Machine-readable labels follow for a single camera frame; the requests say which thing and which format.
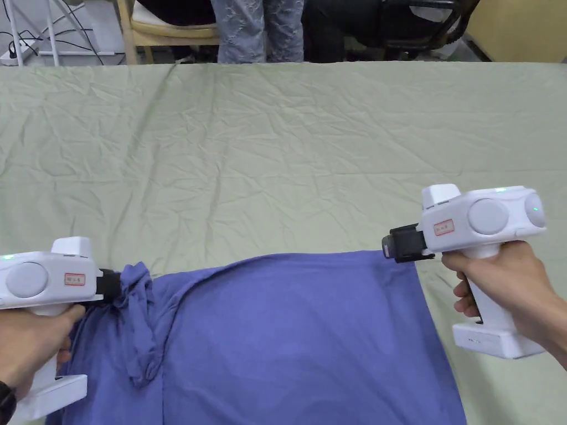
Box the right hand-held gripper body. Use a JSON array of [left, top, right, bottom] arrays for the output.
[[382, 184, 548, 360]]

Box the white metal stand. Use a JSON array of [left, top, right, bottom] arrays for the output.
[[4, 0, 127, 67]]

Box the white power strip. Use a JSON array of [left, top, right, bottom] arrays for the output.
[[0, 39, 40, 67]]

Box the person's right forearm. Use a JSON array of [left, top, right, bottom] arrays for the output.
[[531, 309, 567, 372]]

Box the black office chair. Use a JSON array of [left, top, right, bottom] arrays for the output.
[[305, 0, 479, 62]]

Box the wooden chair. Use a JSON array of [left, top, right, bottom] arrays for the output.
[[116, 0, 222, 65]]

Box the person's right hand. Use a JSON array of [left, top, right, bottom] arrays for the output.
[[441, 240, 567, 350]]

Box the bed with pale green sheet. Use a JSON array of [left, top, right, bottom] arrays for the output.
[[0, 61, 567, 425]]

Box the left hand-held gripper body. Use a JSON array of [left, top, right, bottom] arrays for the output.
[[0, 236, 122, 422]]

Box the blue shirt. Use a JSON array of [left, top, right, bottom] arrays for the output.
[[44, 250, 469, 425]]

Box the person's left hand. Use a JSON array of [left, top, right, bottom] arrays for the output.
[[0, 304, 87, 401]]

